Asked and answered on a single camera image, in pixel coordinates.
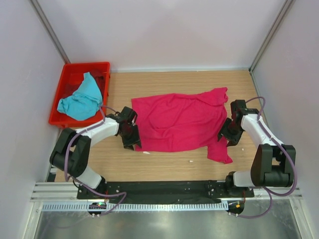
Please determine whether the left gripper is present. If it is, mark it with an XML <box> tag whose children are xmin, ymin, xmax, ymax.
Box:
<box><xmin>119</xmin><ymin>124</ymin><xmax>142</xmax><ymax>150</ymax></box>

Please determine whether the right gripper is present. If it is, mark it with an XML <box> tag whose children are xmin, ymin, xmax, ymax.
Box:
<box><xmin>217</xmin><ymin>118</ymin><xmax>244</xmax><ymax>147</ymax></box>

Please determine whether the pink t-shirt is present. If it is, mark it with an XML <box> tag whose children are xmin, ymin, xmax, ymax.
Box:
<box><xmin>131</xmin><ymin>87</ymin><xmax>233</xmax><ymax>164</ymax></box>

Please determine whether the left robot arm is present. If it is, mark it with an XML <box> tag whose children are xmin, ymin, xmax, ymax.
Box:
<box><xmin>49</xmin><ymin>107</ymin><xmax>142</xmax><ymax>199</ymax></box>

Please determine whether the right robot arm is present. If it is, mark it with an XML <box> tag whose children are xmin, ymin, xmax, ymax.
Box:
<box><xmin>217</xmin><ymin>100</ymin><xmax>298</xmax><ymax>197</ymax></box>

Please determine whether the turquoise t-shirt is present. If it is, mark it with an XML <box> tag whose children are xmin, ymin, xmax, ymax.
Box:
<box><xmin>57</xmin><ymin>72</ymin><xmax>103</xmax><ymax>121</ymax></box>

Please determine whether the right round black connector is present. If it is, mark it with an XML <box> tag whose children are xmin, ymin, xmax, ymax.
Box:
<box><xmin>227</xmin><ymin>201</ymin><xmax>245</xmax><ymax>217</ymax></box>

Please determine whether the red plastic bin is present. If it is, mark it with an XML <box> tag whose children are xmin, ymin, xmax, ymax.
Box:
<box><xmin>48</xmin><ymin>62</ymin><xmax>110</xmax><ymax>128</ymax></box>

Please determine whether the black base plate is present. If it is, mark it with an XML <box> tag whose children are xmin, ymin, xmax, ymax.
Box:
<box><xmin>76</xmin><ymin>179</ymin><xmax>255</xmax><ymax>204</ymax></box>

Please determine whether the white slotted cable duct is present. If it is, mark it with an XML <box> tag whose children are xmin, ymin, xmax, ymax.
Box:
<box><xmin>42</xmin><ymin>201</ymin><xmax>228</xmax><ymax>212</ymax></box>

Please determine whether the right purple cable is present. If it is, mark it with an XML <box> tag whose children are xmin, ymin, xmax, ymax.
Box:
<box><xmin>233</xmin><ymin>96</ymin><xmax>300</xmax><ymax>218</ymax></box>

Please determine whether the purple cable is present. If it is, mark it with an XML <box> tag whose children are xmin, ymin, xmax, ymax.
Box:
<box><xmin>233</xmin><ymin>96</ymin><xmax>300</xmax><ymax>218</ymax></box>
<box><xmin>63</xmin><ymin>106</ymin><xmax>127</xmax><ymax>216</ymax></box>

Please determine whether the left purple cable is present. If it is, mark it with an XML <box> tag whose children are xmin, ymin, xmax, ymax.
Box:
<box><xmin>63</xmin><ymin>106</ymin><xmax>127</xmax><ymax>216</ymax></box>

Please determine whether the aluminium front rail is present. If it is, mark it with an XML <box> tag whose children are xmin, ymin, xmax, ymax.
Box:
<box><xmin>31</xmin><ymin>178</ymin><xmax>301</xmax><ymax>205</ymax></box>

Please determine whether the right aluminium corner post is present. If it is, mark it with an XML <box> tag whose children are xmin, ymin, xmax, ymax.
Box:
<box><xmin>249</xmin><ymin>0</ymin><xmax>296</xmax><ymax>75</ymax></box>

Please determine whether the aluminium corner post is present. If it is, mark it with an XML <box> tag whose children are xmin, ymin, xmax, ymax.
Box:
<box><xmin>29</xmin><ymin>0</ymin><xmax>71</xmax><ymax>64</ymax></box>
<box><xmin>249</xmin><ymin>0</ymin><xmax>296</xmax><ymax>75</ymax></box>

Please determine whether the left aluminium corner post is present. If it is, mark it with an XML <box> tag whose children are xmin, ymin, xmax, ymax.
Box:
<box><xmin>29</xmin><ymin>0</ymin><xmax>71</xmax><ymax>64</ymax></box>

